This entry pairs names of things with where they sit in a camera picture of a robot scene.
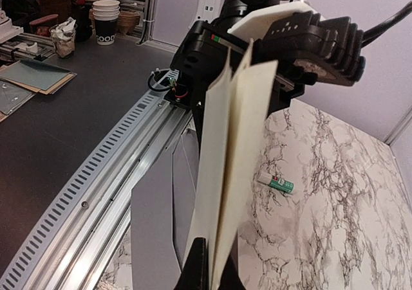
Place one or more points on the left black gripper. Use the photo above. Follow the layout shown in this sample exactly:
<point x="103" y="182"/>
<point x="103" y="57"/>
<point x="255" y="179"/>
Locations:
<point x="231" y="65"/>

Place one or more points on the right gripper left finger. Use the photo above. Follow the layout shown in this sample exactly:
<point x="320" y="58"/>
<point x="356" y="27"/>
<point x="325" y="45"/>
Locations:
<point x="195" y="272"/>

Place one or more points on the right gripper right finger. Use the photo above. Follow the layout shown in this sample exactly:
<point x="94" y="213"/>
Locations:
<point x="230" y="279"/>

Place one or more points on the cream paper letter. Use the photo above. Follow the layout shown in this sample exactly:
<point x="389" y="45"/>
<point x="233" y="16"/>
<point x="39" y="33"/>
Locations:
<point x="236" y="106"/>

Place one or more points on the grey envelope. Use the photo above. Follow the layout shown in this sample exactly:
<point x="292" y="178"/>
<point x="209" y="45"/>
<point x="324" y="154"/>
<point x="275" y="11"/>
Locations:
<point x="162" y="205"/>

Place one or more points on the green white glue stick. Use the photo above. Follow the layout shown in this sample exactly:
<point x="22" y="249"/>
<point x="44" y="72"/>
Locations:
<point x="275" y="182"/>

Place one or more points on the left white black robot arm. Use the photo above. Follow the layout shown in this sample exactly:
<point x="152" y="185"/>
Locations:
<point x="234" y="10"/>

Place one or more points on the stacked paper cups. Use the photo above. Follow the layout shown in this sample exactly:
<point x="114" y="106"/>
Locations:
<point x="105" y="15"/>

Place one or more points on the clear cup with paper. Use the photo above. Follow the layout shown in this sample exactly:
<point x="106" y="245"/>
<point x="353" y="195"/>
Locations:
<point x="63" y="37"/>

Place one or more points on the flat cardboard and sheets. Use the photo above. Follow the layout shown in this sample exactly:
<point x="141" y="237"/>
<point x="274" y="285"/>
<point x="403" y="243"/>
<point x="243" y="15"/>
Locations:
<point x="23" y="79"/>

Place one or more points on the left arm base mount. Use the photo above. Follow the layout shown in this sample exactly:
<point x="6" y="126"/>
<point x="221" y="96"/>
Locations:
<point x="170" y="83"/>

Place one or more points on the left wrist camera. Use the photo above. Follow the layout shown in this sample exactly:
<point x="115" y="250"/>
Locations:
<point x="308" y="47"/>

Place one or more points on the front aluminium rail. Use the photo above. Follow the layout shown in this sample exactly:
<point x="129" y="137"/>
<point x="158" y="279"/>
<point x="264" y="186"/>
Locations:
<point x="76" y="236"/>

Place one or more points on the left aluminium frame post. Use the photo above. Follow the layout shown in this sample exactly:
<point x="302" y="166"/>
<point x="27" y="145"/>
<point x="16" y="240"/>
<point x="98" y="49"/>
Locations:
<point x="399" y="128"/>

